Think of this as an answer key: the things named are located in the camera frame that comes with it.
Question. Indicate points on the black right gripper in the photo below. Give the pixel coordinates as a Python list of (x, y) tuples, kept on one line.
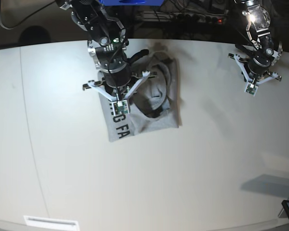
[(116, 77)]

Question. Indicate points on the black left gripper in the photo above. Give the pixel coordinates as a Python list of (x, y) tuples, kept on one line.
[(257, 66)]

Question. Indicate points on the grey T-shirt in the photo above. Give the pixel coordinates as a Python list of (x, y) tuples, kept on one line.
[(153, 107)]

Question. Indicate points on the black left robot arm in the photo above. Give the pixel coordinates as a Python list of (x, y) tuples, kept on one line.
[(266, 52)]

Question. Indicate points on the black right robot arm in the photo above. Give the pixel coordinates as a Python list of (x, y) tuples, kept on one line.
[(107, 40)]

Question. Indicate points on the black power strip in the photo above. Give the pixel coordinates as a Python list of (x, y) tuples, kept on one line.
[(200, 18)]

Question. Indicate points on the white paper strip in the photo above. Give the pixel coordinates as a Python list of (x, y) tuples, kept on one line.
[(50, 223)]

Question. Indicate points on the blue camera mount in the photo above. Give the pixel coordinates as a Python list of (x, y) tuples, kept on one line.
[(131, 2)]

